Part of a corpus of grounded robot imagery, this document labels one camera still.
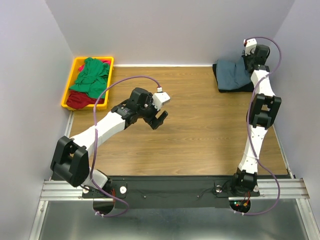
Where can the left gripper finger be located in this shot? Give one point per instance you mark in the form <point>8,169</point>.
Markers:
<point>155,123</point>
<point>162,117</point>

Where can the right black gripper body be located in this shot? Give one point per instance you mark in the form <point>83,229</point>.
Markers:
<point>248,59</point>

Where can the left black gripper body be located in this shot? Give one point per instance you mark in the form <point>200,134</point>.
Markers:
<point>149,113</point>

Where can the blue-grey t-shirt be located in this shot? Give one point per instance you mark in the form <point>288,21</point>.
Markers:
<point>231,75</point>

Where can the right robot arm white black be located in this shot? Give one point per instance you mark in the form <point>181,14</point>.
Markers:
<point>263,109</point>

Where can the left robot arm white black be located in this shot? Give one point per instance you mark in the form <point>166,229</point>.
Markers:
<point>71,156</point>

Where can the folded black t-shirt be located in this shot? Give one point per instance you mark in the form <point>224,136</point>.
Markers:
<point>248,88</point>

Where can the yellow plastic tray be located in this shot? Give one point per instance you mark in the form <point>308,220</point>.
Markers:
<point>77,62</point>

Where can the green t-shirt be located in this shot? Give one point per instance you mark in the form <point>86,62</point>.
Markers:
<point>93,78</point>

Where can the dark red t-shirt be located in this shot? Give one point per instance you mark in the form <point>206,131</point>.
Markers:
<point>79,100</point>

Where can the pink t-shirt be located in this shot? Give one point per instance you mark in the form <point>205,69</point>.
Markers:
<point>103,61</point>

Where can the electronics board with leds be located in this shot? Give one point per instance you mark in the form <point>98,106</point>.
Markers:
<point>240,206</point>

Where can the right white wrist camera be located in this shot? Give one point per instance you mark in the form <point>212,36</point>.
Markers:
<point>249,46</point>

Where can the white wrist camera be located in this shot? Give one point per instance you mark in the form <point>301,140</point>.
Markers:
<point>159,99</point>
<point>249,46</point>

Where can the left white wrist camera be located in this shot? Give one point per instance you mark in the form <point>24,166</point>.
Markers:
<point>159,99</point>

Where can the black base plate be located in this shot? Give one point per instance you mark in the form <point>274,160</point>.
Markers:
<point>171,192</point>

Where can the aluminium frame rail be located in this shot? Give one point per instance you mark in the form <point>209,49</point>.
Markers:
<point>187,144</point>

